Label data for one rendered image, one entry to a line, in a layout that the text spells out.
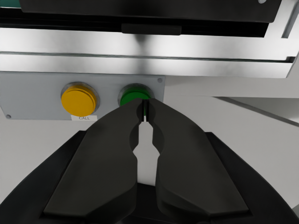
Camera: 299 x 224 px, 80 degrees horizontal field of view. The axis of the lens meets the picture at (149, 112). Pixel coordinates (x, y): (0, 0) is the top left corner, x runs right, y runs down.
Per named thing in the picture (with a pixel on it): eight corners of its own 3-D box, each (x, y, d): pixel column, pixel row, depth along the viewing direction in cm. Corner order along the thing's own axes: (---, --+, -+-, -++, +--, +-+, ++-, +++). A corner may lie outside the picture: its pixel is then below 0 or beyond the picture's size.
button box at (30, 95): (158, 101, 30) (161, 123, 25) (29, 98, 29) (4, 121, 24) (161, 59, 26) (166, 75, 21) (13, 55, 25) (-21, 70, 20)
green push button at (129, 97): (151, 110, 25) (151, 118, 23) (122, 110, 25) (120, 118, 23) (152, 83, 23) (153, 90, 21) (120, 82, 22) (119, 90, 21)
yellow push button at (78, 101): (99, 109, 24) (96, 118, 23) (70, 109, 24) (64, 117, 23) (96, 82, 22) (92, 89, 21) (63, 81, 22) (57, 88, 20)
